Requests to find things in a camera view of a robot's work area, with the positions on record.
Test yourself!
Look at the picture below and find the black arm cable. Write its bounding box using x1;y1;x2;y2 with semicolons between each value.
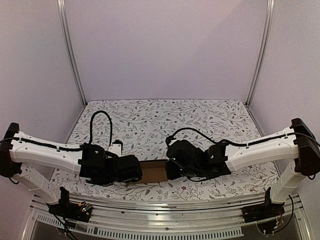
0;110;113;152
166;127;320;148

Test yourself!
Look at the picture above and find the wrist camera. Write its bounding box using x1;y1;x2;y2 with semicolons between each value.
108;139;123;157
165;135;177;147

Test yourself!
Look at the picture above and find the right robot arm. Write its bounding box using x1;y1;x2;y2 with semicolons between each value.
165;118;320;204

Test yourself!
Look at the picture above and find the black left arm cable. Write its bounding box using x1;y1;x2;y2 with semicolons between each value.
0;110;113;152

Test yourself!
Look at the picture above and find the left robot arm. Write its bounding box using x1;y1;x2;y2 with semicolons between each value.
0;122;143;205

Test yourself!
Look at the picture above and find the small green circuit board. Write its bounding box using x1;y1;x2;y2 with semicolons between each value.
77;201;93;213

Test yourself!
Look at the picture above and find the aluminium front rail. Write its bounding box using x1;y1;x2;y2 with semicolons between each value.
21;192;310;240

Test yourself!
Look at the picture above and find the brown cardboard box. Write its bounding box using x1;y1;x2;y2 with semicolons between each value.
137;159;168;184

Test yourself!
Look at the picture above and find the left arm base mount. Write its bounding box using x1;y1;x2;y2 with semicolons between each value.
46;202;93;223

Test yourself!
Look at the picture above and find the right aluminium frame post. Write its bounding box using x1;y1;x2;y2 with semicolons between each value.
245;0;275;108

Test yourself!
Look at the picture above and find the left aluminium frame post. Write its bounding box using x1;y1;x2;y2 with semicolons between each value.
57;0;87;107

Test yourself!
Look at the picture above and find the floral patterned table mat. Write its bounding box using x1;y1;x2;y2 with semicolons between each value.
51;99;279;202

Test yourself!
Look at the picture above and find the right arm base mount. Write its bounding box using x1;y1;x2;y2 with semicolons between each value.
241;202;285;223

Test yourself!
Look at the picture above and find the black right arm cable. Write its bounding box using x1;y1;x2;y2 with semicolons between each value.
166;127;320;148

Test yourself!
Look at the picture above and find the aluminium frame post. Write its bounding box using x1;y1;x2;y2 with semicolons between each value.
245;0;275;108
57;0;87;107

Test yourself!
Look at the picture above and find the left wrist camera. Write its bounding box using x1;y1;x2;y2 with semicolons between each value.
108;139;123;157

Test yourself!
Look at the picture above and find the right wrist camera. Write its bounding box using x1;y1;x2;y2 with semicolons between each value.
165;135;177;147

